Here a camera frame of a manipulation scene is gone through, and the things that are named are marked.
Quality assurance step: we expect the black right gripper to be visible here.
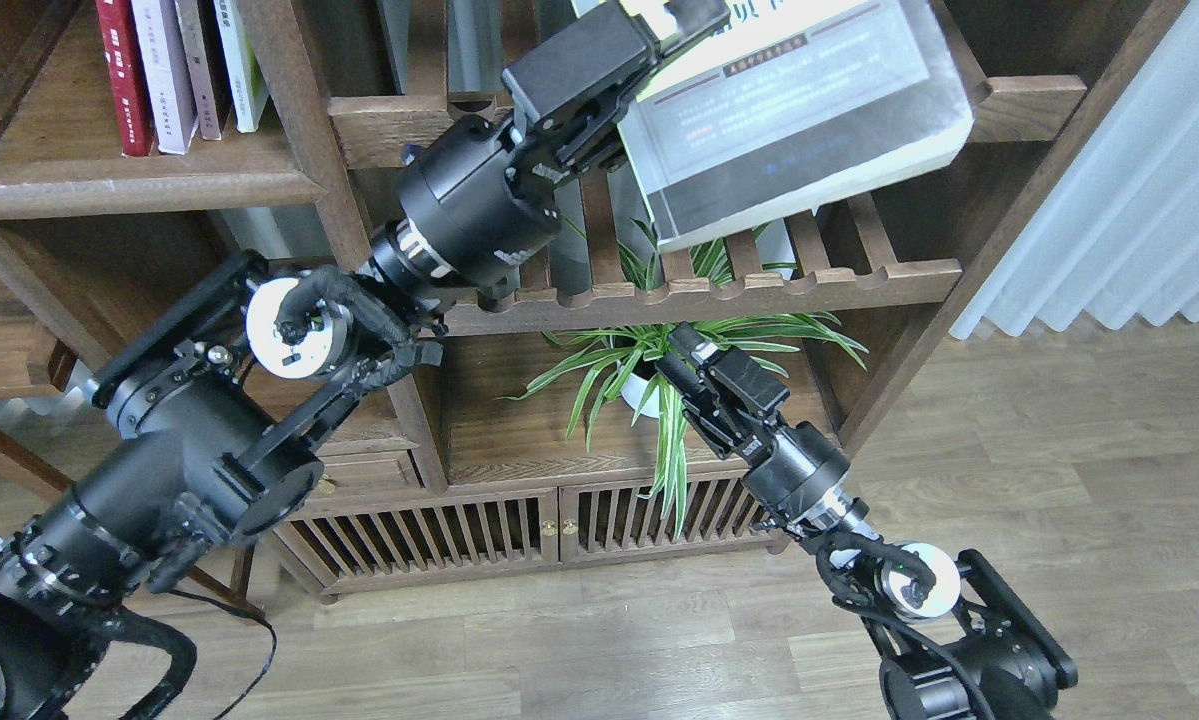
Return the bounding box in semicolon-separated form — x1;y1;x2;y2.
657;323;852;530

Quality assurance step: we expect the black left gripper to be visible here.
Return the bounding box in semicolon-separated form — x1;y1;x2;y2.
394;1;730;301

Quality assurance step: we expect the green and black book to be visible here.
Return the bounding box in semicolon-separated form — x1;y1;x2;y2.
619;1;974;252

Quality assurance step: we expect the white lavender book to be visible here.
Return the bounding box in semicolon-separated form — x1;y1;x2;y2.
132;1;197;155

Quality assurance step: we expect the red cover book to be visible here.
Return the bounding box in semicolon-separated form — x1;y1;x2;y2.
95;0;155;158

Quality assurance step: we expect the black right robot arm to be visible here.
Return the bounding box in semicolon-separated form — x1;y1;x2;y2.
657;323;1078;719

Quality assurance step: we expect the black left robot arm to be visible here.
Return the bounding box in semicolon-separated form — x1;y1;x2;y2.
0;1;730;719

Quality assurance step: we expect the white plant pot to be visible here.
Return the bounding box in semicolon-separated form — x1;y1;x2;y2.
619;359;683;425

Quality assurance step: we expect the green spider plant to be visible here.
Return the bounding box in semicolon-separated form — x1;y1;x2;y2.
504;214;870;541

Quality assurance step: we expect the dark wooden bookshelf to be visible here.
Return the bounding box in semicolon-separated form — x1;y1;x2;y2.
0;1;1185;601

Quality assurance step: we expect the white green upright book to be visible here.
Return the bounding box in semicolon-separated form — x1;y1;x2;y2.
212;1;270;133

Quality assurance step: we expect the white curtain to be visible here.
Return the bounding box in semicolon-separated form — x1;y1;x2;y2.
950;1;1199;340

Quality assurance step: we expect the black floor cable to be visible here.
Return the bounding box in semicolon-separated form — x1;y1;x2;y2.
164;588;278;720

